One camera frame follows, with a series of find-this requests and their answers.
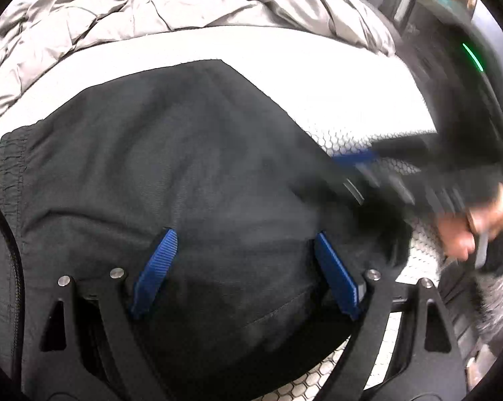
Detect black pants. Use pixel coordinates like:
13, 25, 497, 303
0, 61, 409, 400

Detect person's right hand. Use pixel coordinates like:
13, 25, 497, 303
435, 184, 503, 261

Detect white honeycomb mattress cover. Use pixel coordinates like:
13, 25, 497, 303
0, 28, 449, 401

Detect grey quilted duvet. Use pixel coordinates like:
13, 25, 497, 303
0, 0, 395, 118

